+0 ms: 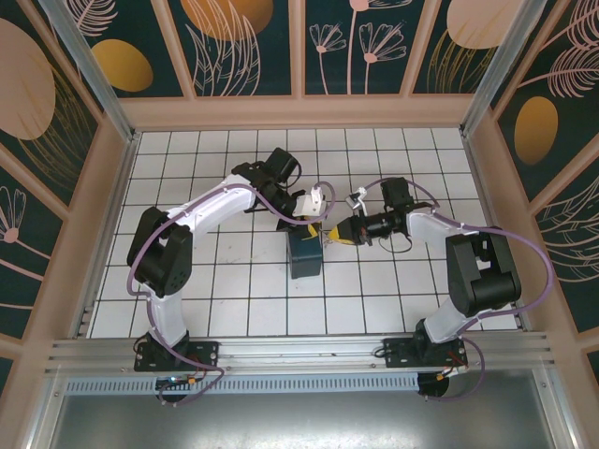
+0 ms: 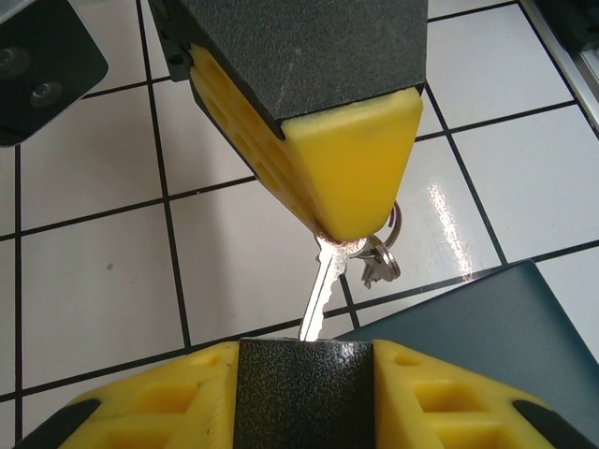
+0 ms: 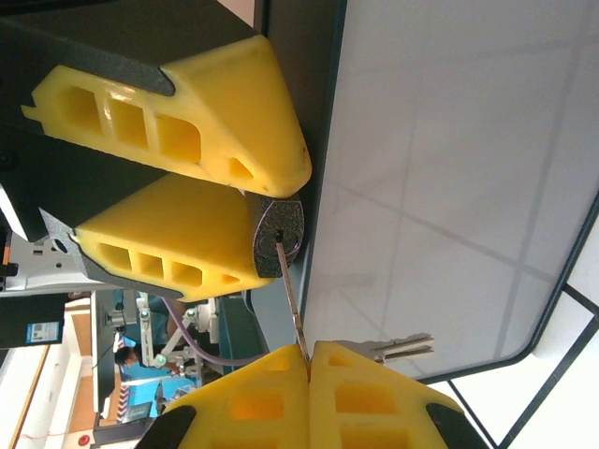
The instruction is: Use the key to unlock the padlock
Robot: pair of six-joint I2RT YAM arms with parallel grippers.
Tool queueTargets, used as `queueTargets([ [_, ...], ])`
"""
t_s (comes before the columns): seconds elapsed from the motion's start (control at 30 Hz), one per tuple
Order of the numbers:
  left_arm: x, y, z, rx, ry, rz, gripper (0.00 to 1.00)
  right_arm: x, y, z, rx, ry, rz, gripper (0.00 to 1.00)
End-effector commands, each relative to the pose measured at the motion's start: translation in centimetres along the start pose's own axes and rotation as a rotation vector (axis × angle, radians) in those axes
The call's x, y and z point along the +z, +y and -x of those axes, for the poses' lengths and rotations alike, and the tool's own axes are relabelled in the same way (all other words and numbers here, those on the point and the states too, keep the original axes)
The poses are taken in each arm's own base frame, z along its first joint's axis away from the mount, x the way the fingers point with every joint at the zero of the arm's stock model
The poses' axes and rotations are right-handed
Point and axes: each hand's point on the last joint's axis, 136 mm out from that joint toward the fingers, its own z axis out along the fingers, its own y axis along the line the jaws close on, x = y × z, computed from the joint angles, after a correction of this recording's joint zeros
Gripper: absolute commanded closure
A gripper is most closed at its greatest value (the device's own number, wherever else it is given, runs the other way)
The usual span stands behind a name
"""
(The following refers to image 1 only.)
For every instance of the teal starry night tin box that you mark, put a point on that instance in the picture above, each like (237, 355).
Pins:
(306, 262)

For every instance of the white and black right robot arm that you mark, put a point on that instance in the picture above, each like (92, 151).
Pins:
(482, 271)

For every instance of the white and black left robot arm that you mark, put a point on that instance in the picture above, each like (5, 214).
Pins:
(215, 201)

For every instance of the grey metal sheet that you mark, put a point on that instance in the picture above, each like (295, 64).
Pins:
(299, 421)

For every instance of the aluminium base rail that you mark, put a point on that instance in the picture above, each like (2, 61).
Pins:
(299, 348)

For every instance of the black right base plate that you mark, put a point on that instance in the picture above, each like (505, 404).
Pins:
(395, 351)

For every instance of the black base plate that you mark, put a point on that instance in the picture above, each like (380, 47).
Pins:
(395, 351)
(206, 353)

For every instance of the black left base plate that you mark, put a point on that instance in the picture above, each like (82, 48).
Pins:
(206, 353)

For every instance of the aluminium frame post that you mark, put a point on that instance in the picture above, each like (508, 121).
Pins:
(92, 70)
(503, 70)

